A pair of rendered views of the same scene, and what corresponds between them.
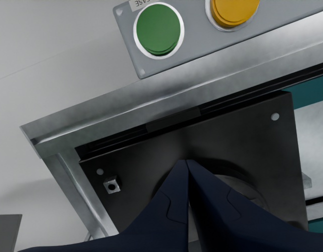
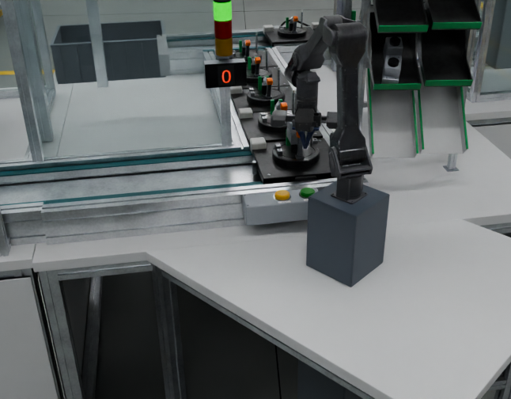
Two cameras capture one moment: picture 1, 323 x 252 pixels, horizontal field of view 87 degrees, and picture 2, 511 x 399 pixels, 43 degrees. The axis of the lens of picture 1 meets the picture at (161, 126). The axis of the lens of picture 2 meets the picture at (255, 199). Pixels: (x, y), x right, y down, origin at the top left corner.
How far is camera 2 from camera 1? 171 cm
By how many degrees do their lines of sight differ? 43
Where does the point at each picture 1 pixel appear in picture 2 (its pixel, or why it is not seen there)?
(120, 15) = not seen: hidden behind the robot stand
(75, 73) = not seen: hidden behind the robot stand
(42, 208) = (397, 180)
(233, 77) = (281, 185)
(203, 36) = (292, 192)
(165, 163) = (310, 169)
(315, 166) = (237, 174)
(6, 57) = (395, 230)
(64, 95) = not seen: hidden behind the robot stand
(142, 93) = (316, 184)
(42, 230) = (402, 172)
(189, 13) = (296, 196)
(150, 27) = (310, 191)
